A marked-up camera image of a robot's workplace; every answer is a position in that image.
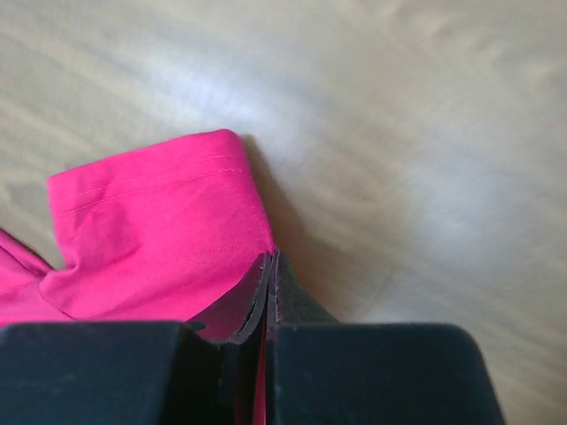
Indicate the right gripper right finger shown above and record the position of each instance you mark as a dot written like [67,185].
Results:
[322,371]

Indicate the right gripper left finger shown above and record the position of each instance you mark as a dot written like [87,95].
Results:
[200,371]

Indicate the magenta t shirt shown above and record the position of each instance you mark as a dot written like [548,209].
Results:
[156,234]

